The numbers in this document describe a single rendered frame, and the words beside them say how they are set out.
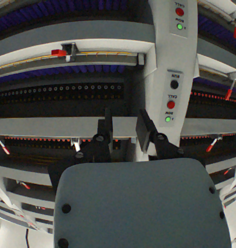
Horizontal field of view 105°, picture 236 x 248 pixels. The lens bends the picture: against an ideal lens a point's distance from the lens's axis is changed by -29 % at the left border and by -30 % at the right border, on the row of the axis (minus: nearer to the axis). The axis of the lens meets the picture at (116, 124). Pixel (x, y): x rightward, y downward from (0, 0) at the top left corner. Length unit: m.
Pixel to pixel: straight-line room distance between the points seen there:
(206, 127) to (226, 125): 0.10
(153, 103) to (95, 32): 0.18
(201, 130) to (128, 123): 0.21
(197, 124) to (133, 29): 0.28
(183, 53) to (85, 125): 0.25
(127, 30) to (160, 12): 0.08
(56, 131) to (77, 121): 0.06
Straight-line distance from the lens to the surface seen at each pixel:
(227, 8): 0.47
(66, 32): 0.26
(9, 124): 0.38
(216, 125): 0.43
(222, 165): 0.65
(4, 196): 0.82
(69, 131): 0.29
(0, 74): 0.40
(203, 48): 0.32
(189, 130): 0.35
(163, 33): 0.27
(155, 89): 0.26
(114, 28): 0.25
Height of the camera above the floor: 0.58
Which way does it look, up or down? 28 degrees up
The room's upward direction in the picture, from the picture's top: 178 degrees counter-clockwise
